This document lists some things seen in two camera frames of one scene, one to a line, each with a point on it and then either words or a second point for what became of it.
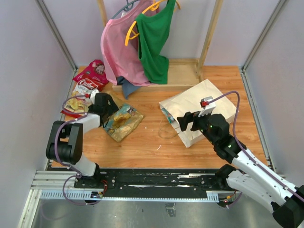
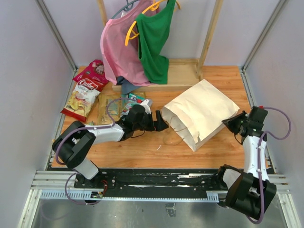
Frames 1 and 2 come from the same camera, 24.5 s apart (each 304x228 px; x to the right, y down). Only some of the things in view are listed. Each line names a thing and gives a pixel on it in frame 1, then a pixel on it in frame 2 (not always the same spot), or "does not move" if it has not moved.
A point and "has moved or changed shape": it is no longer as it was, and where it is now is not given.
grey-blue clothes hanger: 127,7 does not move
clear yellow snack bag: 121,123 has moved or changed shape
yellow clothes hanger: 130,33 does not move
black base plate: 151,182 does not move
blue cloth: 127,87 does not move
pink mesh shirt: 123,61 does not move
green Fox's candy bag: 169,116 to 130,99
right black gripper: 190,117 to 230,123
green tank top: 153,31 does not move
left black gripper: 113,108 to 158,125
